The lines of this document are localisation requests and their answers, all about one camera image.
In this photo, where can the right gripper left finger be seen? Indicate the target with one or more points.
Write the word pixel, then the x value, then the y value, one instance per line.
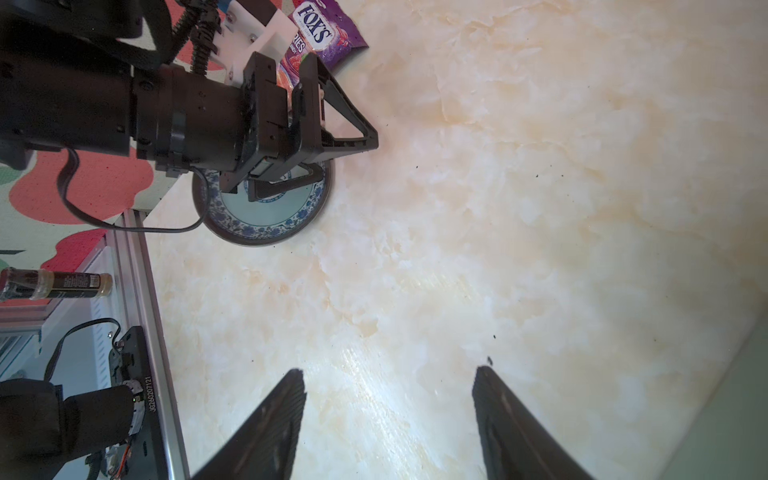
pixel 264 447

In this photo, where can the purple Fox's candy bag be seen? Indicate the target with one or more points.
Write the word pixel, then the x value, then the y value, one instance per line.
pixel 325 30

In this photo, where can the aluminium front rail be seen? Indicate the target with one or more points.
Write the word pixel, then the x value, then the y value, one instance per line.
pixel 84 376

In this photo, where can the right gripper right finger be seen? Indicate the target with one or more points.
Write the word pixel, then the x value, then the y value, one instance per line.
pixel 514 444

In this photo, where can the mint green plastic bin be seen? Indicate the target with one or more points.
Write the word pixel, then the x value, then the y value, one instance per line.
pixel 728 439

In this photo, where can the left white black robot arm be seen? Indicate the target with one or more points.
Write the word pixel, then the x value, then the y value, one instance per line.
pixel 67 69

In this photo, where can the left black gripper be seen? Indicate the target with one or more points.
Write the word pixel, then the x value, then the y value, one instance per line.
pixel 184 120

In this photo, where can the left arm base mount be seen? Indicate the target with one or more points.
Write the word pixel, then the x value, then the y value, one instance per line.
pixel 126 365

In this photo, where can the small teal patterned plate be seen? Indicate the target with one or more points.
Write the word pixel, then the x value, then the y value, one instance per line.
pixel 233 218

